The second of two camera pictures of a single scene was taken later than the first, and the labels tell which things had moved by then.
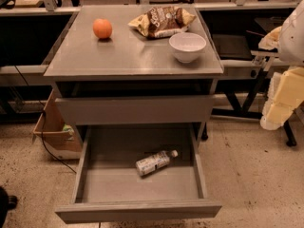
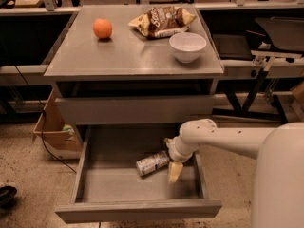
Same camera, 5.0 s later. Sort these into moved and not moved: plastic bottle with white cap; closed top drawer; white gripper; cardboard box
Moved: white gripper
Not moved: plastic bottle with white cap; closed top drawer; cardboard box
